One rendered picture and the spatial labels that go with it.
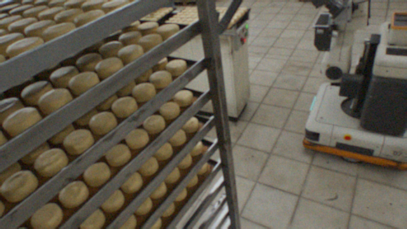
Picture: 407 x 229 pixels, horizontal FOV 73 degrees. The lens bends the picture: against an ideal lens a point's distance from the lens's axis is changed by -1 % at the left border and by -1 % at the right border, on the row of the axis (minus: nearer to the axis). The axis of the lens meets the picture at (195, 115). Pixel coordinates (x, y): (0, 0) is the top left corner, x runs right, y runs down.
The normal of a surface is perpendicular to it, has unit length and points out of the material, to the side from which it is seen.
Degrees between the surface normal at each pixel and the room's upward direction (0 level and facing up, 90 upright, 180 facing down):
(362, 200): 0
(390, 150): 90
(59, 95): 0
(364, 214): 0
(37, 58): 90
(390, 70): 90
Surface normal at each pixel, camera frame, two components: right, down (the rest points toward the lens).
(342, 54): -0.48, 0.59
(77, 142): -0.16, -0.78
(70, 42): 0.80, 0.26
